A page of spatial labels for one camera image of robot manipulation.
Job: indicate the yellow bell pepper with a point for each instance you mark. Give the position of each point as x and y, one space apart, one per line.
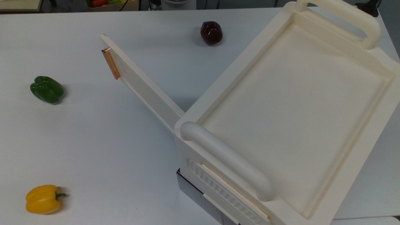
42 200

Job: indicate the dark red bell pepper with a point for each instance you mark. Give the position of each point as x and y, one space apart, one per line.
211 32

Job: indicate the cardboard box of vegetables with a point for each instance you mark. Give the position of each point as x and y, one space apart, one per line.
109 4

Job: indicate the wooden side table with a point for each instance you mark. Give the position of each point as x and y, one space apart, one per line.
20 4

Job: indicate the cream cabinet door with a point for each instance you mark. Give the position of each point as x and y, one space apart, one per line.
147 90

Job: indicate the cream plastic cabinet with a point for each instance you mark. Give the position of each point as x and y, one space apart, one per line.
290 103

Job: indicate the white round container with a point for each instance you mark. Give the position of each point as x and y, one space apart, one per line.
178 3

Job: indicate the green bell pepper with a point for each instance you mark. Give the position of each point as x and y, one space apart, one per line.
47 89

